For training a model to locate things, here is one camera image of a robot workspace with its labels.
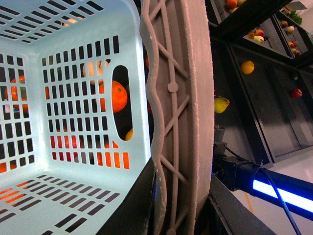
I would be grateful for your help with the large orange tangerine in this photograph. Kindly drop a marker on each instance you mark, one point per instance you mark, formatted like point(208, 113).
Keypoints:
point(119, 97)

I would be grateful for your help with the grey basket handle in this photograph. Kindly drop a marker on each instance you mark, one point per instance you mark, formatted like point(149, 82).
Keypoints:
point(180, 90)

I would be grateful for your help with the light blue plastic basket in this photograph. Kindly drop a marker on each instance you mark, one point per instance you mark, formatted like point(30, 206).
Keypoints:
point(66, 166)

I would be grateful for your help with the black display shelf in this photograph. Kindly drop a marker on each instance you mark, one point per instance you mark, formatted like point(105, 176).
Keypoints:
point(258, 68)

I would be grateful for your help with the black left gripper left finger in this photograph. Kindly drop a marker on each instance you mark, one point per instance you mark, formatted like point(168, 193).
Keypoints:
point(135, 215)

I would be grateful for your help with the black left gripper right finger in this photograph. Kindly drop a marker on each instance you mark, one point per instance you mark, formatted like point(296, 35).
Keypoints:
point(228, 216)

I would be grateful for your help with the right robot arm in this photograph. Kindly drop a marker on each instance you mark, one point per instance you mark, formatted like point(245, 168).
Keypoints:
point(236, 173)

